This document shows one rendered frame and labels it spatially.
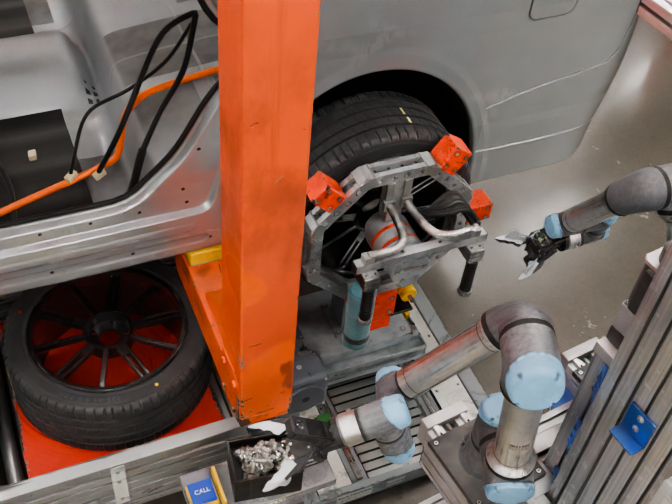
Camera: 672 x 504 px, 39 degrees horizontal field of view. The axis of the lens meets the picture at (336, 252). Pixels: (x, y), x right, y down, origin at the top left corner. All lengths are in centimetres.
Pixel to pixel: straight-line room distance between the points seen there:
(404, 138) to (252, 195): 78
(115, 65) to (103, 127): 22
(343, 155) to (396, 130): 18
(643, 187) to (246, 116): 109
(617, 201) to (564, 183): 201
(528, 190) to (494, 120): 137
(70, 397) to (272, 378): 64
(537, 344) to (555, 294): 213
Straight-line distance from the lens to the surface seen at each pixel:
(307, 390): 311
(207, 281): 298
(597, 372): 231
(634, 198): 255
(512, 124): 320
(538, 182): 453
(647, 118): 512
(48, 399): 298
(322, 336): 343
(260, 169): 207
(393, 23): 268
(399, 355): 351
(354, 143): 274
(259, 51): 187
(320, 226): 274
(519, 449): 215
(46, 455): 315
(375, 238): 286
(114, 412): 294
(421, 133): 281
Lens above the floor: 293
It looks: 47 degrees down
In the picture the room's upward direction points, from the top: 6 degrees clockwise
